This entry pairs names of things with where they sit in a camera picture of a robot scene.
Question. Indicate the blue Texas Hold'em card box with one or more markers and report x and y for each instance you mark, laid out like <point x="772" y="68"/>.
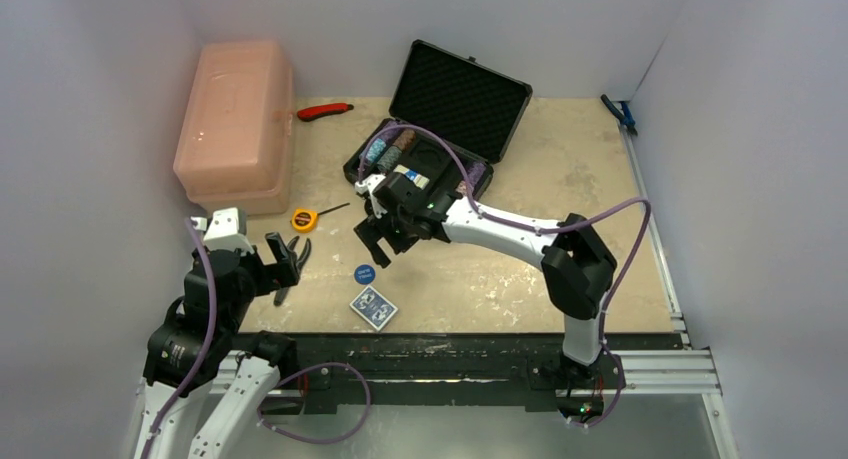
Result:
<point x="418" y="179"/>

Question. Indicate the lavender poker chip roll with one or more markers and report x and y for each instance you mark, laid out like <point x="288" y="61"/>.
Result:
<point x="390" y="131"/>

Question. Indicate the black grey wire stripper pliers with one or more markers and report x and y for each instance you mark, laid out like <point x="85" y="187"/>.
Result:
<point x="295" y="262"/>

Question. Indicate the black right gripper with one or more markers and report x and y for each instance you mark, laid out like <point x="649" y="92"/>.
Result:
<point x="382" y="224"/>

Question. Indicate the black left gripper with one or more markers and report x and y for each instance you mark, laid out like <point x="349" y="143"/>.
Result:
<point x="273" y="275"/>

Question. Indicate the purple black poker chip roll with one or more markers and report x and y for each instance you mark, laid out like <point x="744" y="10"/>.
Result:
<point x="475" y="173"/>

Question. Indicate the pink translucent plastic storage box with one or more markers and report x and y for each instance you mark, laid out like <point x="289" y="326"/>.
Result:
<point x="236" y="147"/>

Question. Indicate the red utility knife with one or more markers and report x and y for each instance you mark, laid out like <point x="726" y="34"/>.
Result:
<point x="312" y="113"/>

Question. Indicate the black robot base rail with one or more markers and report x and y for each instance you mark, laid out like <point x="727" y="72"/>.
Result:
<point x="455" y="369"/>

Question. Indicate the yellow tape measure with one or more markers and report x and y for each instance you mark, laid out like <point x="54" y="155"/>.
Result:
<point x="305" y="220"/>

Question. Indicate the light blue poker chip roll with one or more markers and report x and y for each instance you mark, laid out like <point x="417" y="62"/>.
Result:
<point x="374" y="152"/>

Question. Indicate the green blue poker chip roll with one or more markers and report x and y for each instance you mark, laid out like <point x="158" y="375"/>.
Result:
<point x="389" y="159"/>

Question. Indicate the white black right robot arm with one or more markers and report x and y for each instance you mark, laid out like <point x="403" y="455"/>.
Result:
<point x="576" y="264"/>

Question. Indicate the black poker set case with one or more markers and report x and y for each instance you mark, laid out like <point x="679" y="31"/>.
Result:
<point x="464" y="113"/>

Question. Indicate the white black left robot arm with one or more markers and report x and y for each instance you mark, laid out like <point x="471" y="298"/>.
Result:
<point x="199" y="332"/>

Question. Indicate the brown black poker chip roll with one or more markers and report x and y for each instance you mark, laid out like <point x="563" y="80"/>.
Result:
<point x="406" y="137"/>

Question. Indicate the blue small blind button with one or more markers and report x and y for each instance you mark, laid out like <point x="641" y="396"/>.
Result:
<point x="364" y="274"/>

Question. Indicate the blue backed playing card deck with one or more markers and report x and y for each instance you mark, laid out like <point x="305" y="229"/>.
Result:
<point x="374" y="308"/>

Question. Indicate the blue handled pliers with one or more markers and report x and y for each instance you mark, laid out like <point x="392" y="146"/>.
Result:
<point x="620" y="110"/>

